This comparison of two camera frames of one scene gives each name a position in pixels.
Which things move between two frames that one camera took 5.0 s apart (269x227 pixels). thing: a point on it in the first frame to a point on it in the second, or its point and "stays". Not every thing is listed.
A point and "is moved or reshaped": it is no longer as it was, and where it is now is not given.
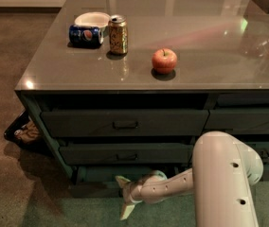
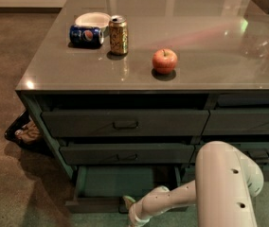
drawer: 99,181 is moved or reshaped
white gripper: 135,190 to 151,204
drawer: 125,153 stays
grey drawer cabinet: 124,81 stays
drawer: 251,120 stays
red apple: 164,61 stays
